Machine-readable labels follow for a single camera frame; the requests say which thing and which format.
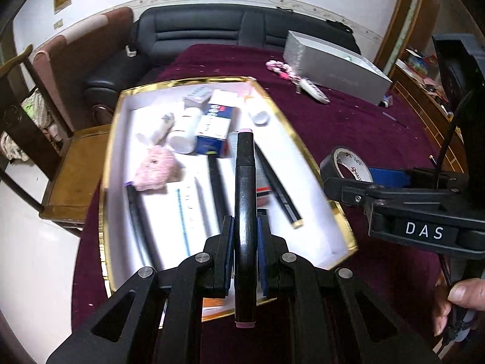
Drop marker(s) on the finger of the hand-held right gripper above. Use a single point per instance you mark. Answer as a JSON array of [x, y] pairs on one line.
[[352, 193], [390, 177]]

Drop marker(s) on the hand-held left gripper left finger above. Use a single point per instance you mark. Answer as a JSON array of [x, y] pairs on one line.
[[227, 258]]

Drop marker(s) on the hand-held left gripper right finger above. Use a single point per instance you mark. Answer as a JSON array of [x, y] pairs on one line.
[[262, 258]]

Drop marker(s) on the roll of tape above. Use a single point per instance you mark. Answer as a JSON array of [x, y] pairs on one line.
[[327, 167]]

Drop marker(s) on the black marker with pink cap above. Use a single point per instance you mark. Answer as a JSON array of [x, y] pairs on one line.
[[245, 197]]

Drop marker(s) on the black marker with tan cap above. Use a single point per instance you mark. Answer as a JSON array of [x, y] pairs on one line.
[[278, 189]]

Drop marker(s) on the gold-rimmed white gift box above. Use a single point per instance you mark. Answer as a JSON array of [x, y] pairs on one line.
[[125, 212]]

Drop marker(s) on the person's right hand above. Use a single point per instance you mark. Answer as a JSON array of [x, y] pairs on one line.
[[468, 294]]

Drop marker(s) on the grey and black pen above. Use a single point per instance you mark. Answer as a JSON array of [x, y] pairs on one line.
[[394, 118]]

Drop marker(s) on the maroon velvet tablecloth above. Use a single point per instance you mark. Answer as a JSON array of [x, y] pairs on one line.
[[341, 121]]

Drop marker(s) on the thin black pen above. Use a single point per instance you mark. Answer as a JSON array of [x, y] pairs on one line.
[[138, 220]]

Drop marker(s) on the pink plush toy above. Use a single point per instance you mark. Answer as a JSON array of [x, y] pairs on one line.
[[157, 167]]

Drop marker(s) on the white tube with round cap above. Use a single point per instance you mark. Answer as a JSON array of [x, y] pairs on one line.
[[259, 115]]

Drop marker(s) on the long grey cardboard box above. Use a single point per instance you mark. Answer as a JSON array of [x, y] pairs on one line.
[[333, 64]]

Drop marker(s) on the white pill bottle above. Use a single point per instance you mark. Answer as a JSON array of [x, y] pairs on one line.
[[183, 132]]

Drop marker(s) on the blue and white medicine box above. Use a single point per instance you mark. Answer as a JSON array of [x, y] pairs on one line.
[[216, 125]]

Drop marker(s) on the small blister pack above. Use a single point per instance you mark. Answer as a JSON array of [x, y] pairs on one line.
[[197, 96]]

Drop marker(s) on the wooden chair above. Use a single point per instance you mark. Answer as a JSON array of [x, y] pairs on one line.
[[72, 167]]

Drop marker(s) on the small white clip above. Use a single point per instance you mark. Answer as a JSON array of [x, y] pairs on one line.
[[131, 50]]

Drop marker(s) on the black leather sofa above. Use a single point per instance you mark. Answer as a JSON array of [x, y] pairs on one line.
[[189, 30]]

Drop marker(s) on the floral cloth bag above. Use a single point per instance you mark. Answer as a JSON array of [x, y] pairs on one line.
[[39, 113]]

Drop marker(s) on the pink upholstered armchair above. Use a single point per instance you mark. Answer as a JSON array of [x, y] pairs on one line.
[[75, 41]]

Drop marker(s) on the small wall switch plate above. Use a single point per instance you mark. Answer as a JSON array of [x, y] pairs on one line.
[[57, 24]]

